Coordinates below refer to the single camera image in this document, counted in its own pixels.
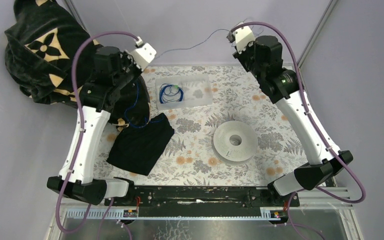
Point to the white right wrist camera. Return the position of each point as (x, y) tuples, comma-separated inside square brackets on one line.
[(241, 37)]

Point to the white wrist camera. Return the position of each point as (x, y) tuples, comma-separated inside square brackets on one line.
[(143, 55), (241, 37)]

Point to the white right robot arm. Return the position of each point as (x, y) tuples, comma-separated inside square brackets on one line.
[(262, 57)]

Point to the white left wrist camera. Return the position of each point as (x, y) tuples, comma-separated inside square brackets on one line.
[(143, 55)]

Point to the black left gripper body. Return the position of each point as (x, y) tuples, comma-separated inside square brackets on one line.
[(129, 71)]

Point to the coiled blue cable green tie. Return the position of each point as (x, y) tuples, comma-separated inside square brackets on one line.
[(170, 93)]

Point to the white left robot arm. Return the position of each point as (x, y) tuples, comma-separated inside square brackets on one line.
[(112, 71)]

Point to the black folded cloth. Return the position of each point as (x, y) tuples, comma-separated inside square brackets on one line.
[(137, 150)]

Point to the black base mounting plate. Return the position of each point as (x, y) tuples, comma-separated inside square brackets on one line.
[(203, 201)]

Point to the aluminium frame rails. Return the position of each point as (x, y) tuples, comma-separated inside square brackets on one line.
[(319, 217)]

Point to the black patterned plush blanket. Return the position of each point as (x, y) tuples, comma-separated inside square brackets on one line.
[(41, 46)]

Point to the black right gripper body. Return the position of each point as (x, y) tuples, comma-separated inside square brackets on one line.
[(245, 59)]

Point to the white perforated spool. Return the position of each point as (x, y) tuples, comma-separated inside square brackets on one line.
[(234, 143)]

